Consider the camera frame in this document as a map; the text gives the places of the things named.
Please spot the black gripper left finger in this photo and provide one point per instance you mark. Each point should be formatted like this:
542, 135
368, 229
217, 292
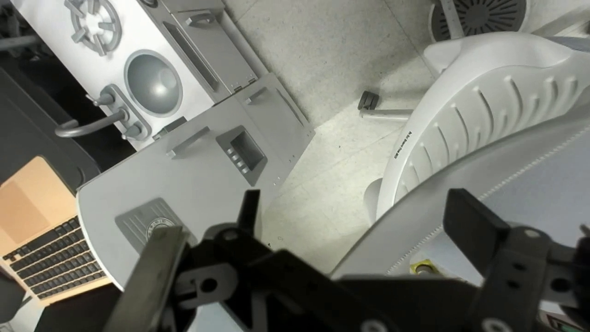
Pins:
248, 213

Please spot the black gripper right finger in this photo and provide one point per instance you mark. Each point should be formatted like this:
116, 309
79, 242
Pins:
466, 222

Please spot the grey office chair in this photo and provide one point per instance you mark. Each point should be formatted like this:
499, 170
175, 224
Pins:
490, 122

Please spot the white grey toy kitchen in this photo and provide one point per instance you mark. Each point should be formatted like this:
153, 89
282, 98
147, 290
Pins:
184, 185

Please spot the silver laptop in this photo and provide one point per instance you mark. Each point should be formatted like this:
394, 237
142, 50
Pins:
36, 203

